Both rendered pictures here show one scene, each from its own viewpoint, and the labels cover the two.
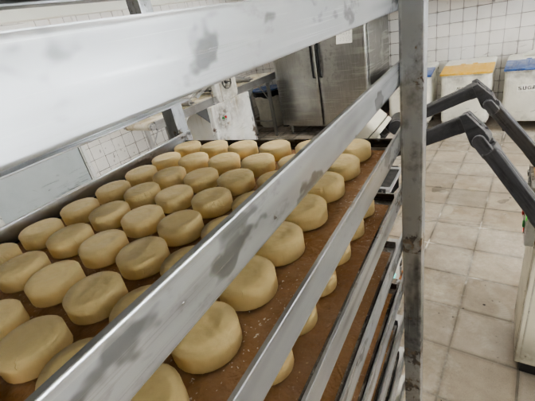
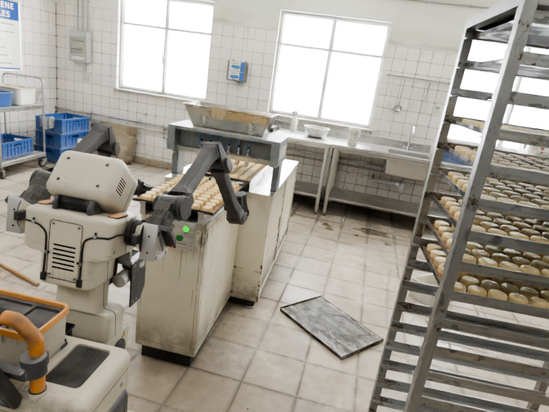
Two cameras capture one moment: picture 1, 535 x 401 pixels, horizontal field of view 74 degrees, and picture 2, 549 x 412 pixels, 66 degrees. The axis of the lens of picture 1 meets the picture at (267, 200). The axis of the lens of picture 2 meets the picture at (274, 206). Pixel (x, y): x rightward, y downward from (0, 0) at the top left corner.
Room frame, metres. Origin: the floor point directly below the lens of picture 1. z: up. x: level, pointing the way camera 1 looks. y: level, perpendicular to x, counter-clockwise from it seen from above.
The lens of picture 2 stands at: (1.67, 0.85, 1.57)
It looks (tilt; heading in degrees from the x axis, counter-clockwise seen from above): 17 degrees down; 242
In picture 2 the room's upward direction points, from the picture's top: 8 degrees clockwise
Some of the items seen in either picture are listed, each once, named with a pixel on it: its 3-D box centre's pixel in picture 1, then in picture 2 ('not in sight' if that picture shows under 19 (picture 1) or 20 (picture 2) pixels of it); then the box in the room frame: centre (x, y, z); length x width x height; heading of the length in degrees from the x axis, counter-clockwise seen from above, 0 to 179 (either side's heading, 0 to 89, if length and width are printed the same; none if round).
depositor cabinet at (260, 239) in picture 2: not in sight; (237, 218); (0.39, -2.13, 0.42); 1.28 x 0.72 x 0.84; 54
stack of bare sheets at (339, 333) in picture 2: not in sight; (330, 324); (0.04, -1.14, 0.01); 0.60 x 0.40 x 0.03; 102
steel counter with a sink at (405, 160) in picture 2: not in sight; (331, 162); (-1.40, -3.52, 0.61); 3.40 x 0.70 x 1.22; 141
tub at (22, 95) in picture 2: not in sight; (11, 94); (2.16, -5.24, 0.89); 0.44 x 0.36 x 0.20; 149
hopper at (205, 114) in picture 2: not in sight; (231, 119); (0.67, -1.75, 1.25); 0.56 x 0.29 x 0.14; 144
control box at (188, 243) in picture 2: (529, 216); (171, 232); (1.19, -1.05, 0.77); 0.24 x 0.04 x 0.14; 144
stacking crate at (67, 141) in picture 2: not in sight; (63, 137); (1.60, -5.78, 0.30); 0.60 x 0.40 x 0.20; 51
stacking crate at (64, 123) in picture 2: not in sight; (63, 123); (1.60, -5.78, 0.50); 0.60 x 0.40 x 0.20; 53
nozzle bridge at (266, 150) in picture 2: not in sight; (227, 155); (0.67, -1.75, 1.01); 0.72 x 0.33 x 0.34; 144
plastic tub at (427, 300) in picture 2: not in sight; (432, 289); (-1.04, -1.28, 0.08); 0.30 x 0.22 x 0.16; 5
